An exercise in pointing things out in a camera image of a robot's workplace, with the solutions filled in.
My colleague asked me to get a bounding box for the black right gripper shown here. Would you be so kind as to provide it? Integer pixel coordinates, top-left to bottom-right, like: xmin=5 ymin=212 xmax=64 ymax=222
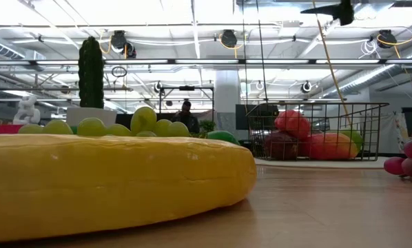
xmin=300 ymin=0 xmax=356 ymax=27

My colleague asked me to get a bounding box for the orange bell pepper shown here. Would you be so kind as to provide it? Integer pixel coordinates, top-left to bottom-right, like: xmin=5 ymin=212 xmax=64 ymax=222
xmin=274 ymin=110 xmax=312 ymax=141

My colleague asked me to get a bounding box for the red and yellow mango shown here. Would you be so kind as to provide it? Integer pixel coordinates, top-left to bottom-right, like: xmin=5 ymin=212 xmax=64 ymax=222
xmin=299 ymin=132 xmax=360 ymax=161

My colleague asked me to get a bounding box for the dark maroon apple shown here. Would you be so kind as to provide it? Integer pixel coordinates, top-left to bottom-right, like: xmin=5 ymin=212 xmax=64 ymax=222
xmin=263 ymin=132 xmax=300 ymax=161

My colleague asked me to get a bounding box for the yellow banana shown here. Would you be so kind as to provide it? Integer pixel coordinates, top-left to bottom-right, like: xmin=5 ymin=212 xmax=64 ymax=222
xmin=0 ymin=133 xmax=258 ymax=244

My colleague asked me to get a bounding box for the black background monitor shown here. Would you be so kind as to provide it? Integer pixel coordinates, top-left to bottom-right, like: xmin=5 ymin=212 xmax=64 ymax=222
xmin=236 ymin=104 xmax=280 ymax=131

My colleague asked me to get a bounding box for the white hanging sheet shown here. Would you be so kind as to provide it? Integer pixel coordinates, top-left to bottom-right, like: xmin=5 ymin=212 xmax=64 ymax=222
xmin=378 ymin=112 xmax=410 ymax=154

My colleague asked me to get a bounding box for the white round plate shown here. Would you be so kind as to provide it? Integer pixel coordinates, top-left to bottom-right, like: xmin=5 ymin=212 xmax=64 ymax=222
xmin=254 ymin=156 xmax=388 ymax=169

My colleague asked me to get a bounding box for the small green background plant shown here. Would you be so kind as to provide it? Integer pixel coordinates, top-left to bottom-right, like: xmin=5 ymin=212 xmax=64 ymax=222
xmin=191 ymin=119 xmax=217 ymax=139

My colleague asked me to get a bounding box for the person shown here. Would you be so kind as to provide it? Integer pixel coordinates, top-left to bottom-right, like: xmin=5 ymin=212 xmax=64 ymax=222
xmin=172 ymin=99 xmax=200 ymax=134

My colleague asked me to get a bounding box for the green artificial cactus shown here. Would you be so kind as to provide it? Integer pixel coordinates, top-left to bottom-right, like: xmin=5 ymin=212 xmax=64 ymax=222
xmin=77 ymin=36 xmax=105 ymax=110

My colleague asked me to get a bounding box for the white hexagonal planter pot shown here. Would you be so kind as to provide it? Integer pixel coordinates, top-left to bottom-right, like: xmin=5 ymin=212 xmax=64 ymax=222
xmin=66 ymin=107 xmax=117 ymax=127

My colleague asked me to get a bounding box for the green grape bunch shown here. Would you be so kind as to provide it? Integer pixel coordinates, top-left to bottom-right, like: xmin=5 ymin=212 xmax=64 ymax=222
xmin=18 ymin=105 xmax=190 ymax=138

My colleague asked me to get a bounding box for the white humanoid figure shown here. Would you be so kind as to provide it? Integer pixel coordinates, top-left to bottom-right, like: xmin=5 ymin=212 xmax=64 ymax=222
xmin=12 ymin=95 xmax=41 ymax=125

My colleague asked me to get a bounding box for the red box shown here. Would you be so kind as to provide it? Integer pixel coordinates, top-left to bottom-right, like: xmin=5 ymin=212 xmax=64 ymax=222
xmin=0 ymin=124 xmax=24 ymax=134

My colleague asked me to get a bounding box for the yellow hanging cable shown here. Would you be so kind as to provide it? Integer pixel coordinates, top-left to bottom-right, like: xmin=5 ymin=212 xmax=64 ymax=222
xmin=311 ymin=0 xmax=353 ymax=127

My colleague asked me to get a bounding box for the black ceiling cable reel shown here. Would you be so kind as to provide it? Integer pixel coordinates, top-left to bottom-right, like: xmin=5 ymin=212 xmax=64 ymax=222
xmin=220 ymin=29 xmax=239 ymax=49
xmin=110 ymin=30 xmax=127 ymax=51
xmin=377 ymin=29 xmax=398 ymax=49

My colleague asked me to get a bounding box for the black wire basket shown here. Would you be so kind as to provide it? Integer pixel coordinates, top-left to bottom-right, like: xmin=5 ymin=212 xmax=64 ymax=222
xmin=246 ymin=101 xmax=389 ymax=162

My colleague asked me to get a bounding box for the black background gantry frame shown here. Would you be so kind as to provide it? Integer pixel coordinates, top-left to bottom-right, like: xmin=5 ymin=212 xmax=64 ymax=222
xmin=159 ymin=85 xmax=216 ymax=121

